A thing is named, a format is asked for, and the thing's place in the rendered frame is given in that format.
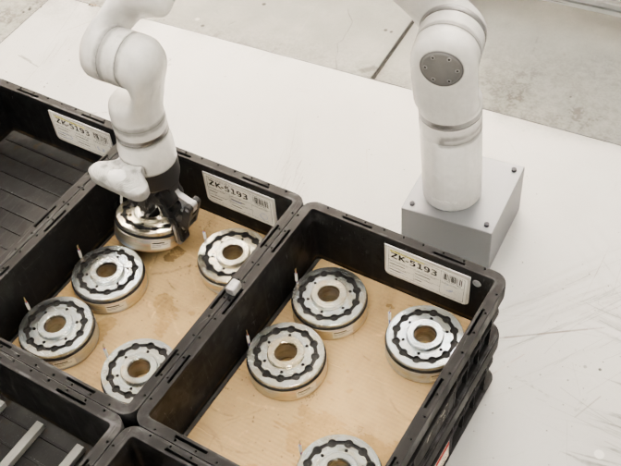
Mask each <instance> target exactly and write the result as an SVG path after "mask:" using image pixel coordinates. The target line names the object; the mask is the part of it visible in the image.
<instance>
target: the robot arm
mask: <svg viewBox="0 0 621 466"><path fill-rule="evenodd" d="M392 1H394V2H395V3H396V4H397V5H398V6H400V7H401V8H402V9H403V10H404V11H405V12H406V13H407V14H408V15H409V16H410V17H411V18H412V20H413V21H414V22H415V23H416V24H417V26H418V27H419V31H418V34H417V36H416V39H415V41H414V43H413V46H412V49H411V53H410V74H411V83H412V91H413V99H414V102H415V105H416V106H417V107H418V111H419V126H420V157H421V175H422V190H423V196H424V198H425V200H426V201H427V202H428V203H429V204H430V205H431V206H433V207H435V208H437V209H440V210H443V211H449V212H453V211H460V210H464V209H466V208H469V207H470V206H471V205H473V204H474V203H475V202H476V201H477V200H478V199H479V198H480V197H481V179H482V102H483V99H482V92H481V89H480V87H479V64H480V62H481V56H482V53H483V50H484V46H485V44H486V40H487V33H488V31H487V24H486V22H485V19H484V17H483V16H482V14H481V12H480V11H479V10H478V9H477V8H476V7H475V6H474V5H473V4H472V3H471V2H470V1H469V0H392ZM174 3H175V0H106V1H105V2H104V4H103V6H102V7H101V8H100V10H99V11H98V13H97V14H96V15H95V17H94V18H93V20H92V21H91V23H90V24H89V26H88V27H87V29H86V30H85V32H84V34H83V36H82V38H81V41H80V45H79V61H80V65H81V67H82V69H83V71H84V72H85V73H86V74H87V75H88V76H90V77H92V78H94V79H96V80H100V81H103V82H106V83H109V84H112V85H115V86H117V87H119V88H118V89H116V90H115V91H114V92H113V93H112V94H111V96H110V98H109V101H108V111H109V116H110V119H111V122H112V126H113V129H114V132H115V135H116V147H117V151H118V154H119V157H118V158H117V159H116V160H112V161H100V162H96V163H94V164H93V165H91V166H90V167H89V173H90V176H91V180H92V181H93V182H94V183H96V184H97V185H99V186H101V187H103V188H106V189H108V190H110V191H112V192H114V193H116V194H119V195H121V196H123V197H125V198H127V199H128V201H129V203H130V204H131V205H132V206H133V207H137V206H139V208H140V211H141V212H142V213H143V214H144V215H145V216H147V217H149V218H150V217H155V216H158V215H160V212H159V208H160V210H161V212H162V214H163V216H164V217H166V218H168V220H169V222H170V224H171V226H172V230H173V233H174V237H175V240H176V243H177V244H180V245H181V244H182V243H183V242H184V241H185V240H186V239H187V238H188V237H189V228H190V226H191V225H192V224H193V223H194V222H195V221H196V220H197V218H198V213H199V210H200V205H201V199H200V198H199V197H198V196H194V197H193V198H192V199H191V198H190V197H189V196H187V195H186V194H184V191H183V188H182V187H181V185H180V184H179V174H180V164H179V161H178V157H177V149H176V146H175V142H174V138H173V134H172V132H171V129H170V128H169V125H168V122H167V117H166V113H165V110H164V83H165V75H166V70H167V57H166V53H165V51H164V48H163V47H162V46H161V44H160V43H159V42H158V41H157V40H156V39H155V38H153V37H152V36H150V35H147V34H144V33H141V32H137V31H133V30H132V28H133V27H134V26H135V24H136V23H137V22H138V21H139V20H140V19H142V18H163V17H165V16H167V15H168V14H169V13H170V11H171V9H172V7H173V4H174ZM156 205H158V206H159V207H158V206H156ZM176 213H178V214H179V216H178V217H177V218H176Z"/></svg>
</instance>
